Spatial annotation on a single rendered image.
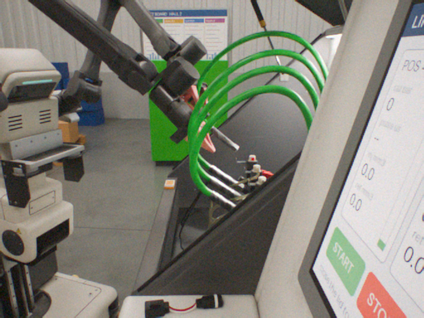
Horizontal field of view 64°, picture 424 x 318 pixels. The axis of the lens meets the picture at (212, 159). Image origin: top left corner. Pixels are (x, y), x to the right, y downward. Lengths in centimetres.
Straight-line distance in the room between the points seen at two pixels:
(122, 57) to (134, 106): 695
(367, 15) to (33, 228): 120
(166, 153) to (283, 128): 320
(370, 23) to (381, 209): 22
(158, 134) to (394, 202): 403
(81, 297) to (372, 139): 163
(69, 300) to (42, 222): 55
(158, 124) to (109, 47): 343
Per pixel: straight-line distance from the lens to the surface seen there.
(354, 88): 42
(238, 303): 61
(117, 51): 83
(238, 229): 56
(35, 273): 188
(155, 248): 81
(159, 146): 430
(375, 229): 31
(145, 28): 122
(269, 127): 120
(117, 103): 788
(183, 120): 81
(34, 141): 132
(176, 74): 79
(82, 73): 139
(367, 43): 43
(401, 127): 31
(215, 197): 65
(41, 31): 850
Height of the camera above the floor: 137
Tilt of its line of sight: 17 degrees down
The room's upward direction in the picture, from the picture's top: straight up
